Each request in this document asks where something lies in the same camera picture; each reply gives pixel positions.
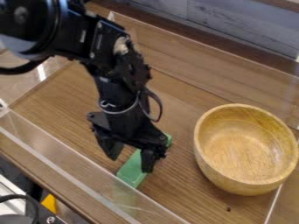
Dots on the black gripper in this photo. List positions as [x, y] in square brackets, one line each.
[123, 122]

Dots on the clear acrylic wall enclosure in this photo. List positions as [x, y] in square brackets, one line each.
[46, 138]

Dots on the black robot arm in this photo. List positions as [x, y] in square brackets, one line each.
[44, 28]

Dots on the green rectangular block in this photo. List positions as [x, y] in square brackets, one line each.
[129, 172]

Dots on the brown wooden bowl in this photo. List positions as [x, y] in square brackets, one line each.
[244, 148]

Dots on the yellow label plate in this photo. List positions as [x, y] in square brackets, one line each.
[48, 202]

